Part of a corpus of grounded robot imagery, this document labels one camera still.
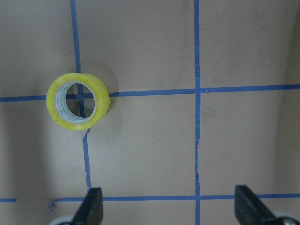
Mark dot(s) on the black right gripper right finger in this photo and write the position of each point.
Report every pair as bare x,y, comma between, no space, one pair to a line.
250,210

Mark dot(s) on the yellow clear tape roll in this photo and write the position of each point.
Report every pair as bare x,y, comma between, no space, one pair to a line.
57,105

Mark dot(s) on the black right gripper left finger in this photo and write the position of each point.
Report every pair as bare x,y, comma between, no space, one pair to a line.
90,211

